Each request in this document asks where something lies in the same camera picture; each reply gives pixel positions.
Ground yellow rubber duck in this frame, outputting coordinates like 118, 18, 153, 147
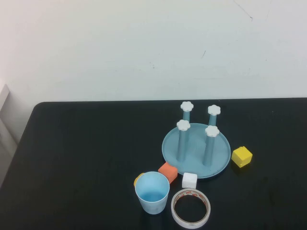
133, 172, 145, 188

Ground light blue plastic cup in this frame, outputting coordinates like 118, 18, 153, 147
134, 171, 170, 215

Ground blue cup stand white caps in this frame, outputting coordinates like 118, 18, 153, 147
162, 101, 232, 179

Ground yellow foam cube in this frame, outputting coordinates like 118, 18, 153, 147
231, 146, 253, 169

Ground white tape roll red print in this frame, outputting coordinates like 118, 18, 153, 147
171, 188, 211, 229

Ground orange foam cube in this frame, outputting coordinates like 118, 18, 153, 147
157, 162, 178, 184

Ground white foam cube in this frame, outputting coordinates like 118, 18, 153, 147
181, 172, 198, 189

